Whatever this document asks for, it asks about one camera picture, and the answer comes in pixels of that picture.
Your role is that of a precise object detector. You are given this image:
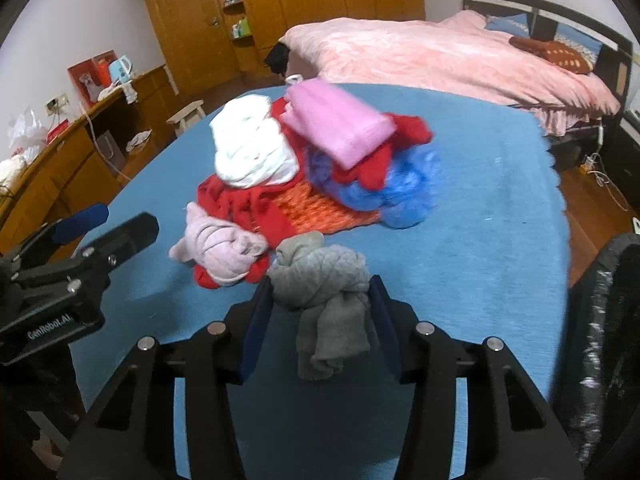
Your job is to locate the orange mesh net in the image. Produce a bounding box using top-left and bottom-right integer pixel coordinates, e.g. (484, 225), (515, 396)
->
(273, 180), (380, 235)

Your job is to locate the grey cloth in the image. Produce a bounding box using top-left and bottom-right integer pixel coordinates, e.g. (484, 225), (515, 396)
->
(267, 231), (376, 382)

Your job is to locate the blue plastic bag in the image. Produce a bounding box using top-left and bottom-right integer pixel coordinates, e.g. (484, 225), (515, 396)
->
(306, 144), (440, 229)

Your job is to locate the black trash bin with liner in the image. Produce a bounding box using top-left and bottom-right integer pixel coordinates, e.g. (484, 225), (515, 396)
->
(550, 233), (639, 479)

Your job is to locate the wooden side cabinet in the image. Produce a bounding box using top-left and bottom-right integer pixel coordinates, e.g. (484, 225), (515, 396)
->
(1, 66), (181, 252)

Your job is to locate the pale pink crumpled cloth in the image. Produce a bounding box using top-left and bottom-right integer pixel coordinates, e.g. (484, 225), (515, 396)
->
(168, 202), (269, 289)

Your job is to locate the small white stool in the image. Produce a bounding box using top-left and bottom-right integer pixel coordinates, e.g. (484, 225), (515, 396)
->
(166, 100), (206, 138)

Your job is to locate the white crumpled cloth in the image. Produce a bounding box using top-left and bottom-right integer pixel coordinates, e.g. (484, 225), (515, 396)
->
(209, 94), (299, 188)

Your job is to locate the red picture box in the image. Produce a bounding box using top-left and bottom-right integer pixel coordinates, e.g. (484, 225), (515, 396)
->
(67, 50), (116, 108)

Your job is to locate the light blue kettle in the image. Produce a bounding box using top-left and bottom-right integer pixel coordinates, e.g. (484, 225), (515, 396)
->
(108, 55), (132, 84)

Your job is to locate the wooden wardrobe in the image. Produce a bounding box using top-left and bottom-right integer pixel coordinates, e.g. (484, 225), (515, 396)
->
(144, 0), (425, 96)

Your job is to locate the pink folded cloth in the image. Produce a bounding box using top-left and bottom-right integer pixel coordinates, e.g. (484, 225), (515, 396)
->
(281, 78), (396, 170)

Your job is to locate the black bedside table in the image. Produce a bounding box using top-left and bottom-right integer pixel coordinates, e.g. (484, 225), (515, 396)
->
(601, 110), (640, 212)

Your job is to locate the pink quilt bed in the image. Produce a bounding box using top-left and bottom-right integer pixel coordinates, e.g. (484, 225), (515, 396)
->
(280, 10), (622, 136)

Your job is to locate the brown dotted pillow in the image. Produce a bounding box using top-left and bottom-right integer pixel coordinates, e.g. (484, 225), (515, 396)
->
(509, 36), (593, 75)

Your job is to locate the dark wooden headboard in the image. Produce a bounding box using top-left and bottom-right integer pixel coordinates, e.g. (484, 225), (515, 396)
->
(461, 0), (634, 113)

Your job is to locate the right blue pillow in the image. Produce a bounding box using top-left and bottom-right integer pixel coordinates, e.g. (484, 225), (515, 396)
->
(554, 24), (603, 66)

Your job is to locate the blue pillow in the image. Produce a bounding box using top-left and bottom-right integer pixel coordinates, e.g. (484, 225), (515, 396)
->
(485, 13), (530, 38)
(554, 24), (603, 66)

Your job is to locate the left blue pillow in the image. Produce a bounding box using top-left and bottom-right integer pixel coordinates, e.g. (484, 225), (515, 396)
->
(485, 13), (530, 38)

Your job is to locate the white power cable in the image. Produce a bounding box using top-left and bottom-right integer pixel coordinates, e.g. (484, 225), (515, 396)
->
(581, 123), (632, 214)

